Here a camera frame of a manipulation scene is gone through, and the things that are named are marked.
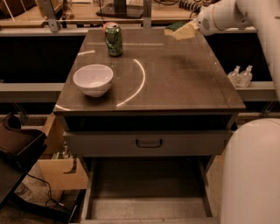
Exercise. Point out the white bowl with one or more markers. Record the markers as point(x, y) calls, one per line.
point(93, 80)

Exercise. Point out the black monitor stand base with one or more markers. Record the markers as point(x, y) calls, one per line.
point(120, 9)

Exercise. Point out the green and yellow sponge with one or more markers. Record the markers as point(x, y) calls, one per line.
point(173, 27)

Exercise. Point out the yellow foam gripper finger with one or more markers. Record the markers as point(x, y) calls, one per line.
point(187, 31)

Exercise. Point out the green soda can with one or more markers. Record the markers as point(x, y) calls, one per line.
point(114, 39)

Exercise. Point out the grey drawer cabinet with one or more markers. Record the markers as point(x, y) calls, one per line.
point(159, 84)

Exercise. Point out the black power strip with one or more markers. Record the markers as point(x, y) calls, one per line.
point(190, 5)

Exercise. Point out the cardboard box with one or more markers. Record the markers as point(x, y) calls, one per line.
point(58, 167)

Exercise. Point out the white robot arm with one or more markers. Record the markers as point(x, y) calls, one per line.
point(251, 170)

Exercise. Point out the open bottom drawer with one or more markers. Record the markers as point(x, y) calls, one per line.
point(153, 190)

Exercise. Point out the clear sanitizer bottle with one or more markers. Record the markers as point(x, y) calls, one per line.
point(234, 76)
point(245, 77)

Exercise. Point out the clear sanitizer bottle left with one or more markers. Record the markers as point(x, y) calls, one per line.
point(234, 76)

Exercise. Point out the clear sanitizer bottle right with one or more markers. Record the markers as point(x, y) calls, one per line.
point(245, 77)

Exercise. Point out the dark brown chair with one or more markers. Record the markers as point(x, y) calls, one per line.
point(19, 151)

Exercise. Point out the grey middle drawer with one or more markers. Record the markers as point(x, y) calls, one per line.
point(147, 143)

